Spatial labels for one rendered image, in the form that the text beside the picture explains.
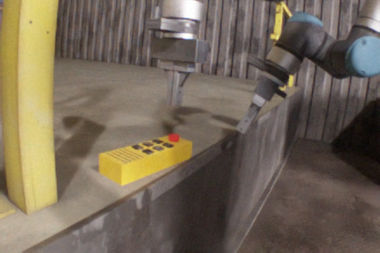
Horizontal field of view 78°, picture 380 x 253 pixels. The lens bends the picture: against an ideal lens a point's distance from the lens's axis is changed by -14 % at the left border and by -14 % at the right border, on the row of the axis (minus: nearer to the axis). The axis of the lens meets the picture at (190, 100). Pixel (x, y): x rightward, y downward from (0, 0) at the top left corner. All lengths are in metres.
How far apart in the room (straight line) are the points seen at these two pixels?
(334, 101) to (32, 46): 3.82
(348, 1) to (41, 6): 3.91
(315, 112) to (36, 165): 3.79
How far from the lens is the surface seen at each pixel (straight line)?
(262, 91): 0.69
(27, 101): 0.43
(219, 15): 4.37
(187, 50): 0.58
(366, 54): 0.64
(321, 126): 4.04
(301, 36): 0.73
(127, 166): 0.55
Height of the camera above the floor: 0.98
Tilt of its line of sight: 9 degrees down
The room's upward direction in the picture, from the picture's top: 5 degrees clockwise
